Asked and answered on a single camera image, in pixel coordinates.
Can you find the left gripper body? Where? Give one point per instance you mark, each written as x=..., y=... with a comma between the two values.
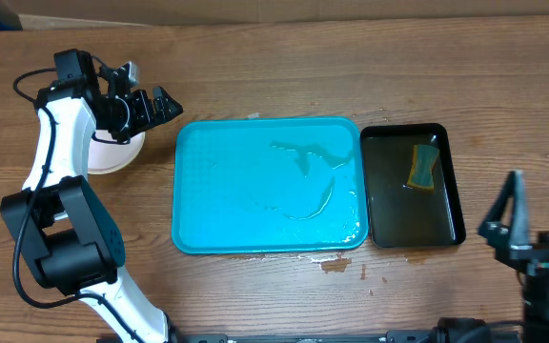
x=130, y=118

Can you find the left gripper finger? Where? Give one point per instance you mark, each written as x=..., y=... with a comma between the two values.
x=120, y=81
x=165, y=107

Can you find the white plate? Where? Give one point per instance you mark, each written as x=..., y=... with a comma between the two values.
x=107, y=158

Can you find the green yellow sponge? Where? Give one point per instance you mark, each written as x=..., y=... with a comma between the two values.
x=423, y=163

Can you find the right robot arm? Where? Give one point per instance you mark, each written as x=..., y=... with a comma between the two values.
x=533, y=327

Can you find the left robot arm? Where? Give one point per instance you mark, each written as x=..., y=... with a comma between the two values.
x=67, y=247

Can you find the teal plastic tray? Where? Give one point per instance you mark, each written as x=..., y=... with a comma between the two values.
x=269, y=185

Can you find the black rectangular water tray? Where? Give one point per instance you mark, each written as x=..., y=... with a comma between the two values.
x=400, y=216

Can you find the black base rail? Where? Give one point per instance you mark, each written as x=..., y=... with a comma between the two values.
x=395, y=336

